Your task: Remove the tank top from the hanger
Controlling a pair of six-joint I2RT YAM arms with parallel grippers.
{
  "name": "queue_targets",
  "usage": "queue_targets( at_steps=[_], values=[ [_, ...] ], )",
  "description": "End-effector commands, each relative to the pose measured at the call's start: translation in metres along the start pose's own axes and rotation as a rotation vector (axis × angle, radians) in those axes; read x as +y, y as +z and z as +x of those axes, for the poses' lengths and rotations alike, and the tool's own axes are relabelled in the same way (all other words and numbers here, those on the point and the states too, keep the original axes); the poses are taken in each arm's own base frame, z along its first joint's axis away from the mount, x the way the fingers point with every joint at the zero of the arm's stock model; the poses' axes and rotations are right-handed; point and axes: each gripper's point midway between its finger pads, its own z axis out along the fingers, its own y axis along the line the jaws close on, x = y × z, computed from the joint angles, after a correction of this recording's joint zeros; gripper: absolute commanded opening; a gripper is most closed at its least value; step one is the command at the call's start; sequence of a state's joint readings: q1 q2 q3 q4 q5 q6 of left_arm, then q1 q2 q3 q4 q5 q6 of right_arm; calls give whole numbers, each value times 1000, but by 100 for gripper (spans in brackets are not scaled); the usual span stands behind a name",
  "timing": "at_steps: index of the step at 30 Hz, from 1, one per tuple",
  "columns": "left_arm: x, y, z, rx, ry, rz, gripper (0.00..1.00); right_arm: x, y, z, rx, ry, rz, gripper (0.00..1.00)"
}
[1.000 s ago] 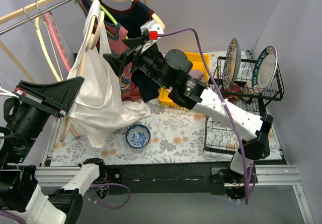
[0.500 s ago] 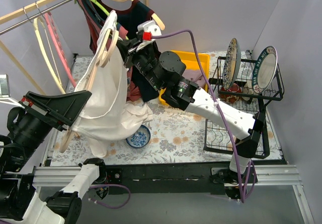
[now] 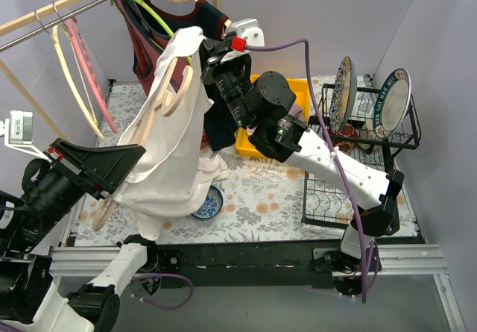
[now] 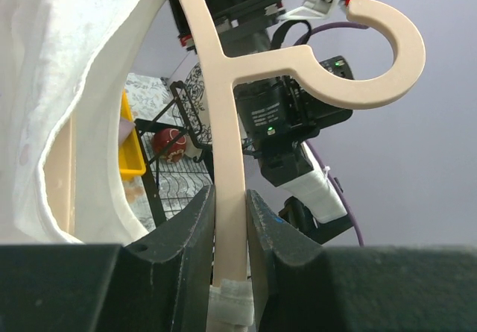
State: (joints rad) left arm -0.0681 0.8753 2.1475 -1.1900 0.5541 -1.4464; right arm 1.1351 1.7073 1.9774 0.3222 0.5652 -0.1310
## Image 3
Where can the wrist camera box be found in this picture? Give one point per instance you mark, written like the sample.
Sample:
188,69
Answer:
244,32
17,131

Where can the crumpled white cloth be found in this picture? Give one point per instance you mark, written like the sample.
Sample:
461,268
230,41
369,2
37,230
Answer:
210,169

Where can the green rimmed white plate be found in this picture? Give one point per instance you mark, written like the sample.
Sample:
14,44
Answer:
391,103

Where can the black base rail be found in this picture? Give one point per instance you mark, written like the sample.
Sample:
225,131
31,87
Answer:
299,263

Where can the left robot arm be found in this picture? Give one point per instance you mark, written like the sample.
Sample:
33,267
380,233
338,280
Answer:
53,184

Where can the blue white ceramic bowl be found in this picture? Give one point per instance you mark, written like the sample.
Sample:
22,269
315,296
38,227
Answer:
211,206

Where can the cream plastic hanger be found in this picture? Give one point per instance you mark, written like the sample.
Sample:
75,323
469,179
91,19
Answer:
87,110

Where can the black wire dish rack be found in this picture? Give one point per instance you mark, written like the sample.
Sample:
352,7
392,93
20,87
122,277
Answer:
325,205

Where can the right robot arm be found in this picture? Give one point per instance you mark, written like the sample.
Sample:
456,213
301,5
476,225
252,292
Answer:
264,106

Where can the yellow plastic bin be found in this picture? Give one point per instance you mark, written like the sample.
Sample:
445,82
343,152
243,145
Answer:
300,88

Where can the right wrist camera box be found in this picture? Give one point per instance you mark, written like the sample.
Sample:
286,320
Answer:
244,32

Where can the floral tablecloth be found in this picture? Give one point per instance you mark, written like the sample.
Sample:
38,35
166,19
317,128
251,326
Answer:
263,199

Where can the pink tank top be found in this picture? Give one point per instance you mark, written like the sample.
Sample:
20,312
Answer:
297,112

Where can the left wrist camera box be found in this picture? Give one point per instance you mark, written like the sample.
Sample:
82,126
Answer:
17,131

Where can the red patterned bowl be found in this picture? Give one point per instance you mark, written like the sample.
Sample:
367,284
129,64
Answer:
341,139

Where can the navy maroon tank top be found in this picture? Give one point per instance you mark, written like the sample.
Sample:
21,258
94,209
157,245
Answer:
219,126

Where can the red teal tank top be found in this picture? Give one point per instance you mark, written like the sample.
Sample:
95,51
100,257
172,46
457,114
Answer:
212,22

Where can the wooden clothes rack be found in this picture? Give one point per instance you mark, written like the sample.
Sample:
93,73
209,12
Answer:
35,63

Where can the pink plastic hanger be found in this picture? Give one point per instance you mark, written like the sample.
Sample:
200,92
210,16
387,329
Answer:
79,47

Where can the lime green hanger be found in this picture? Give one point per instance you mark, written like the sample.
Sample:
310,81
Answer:
153,15

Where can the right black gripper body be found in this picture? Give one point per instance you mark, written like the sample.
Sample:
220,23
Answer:
215,66

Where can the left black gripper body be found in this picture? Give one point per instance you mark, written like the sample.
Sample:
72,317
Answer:
78,168

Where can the cream white tank top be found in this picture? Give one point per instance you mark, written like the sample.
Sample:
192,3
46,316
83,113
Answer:
161,185

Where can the floral patterned plate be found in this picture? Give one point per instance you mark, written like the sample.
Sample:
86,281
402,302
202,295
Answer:
343,95

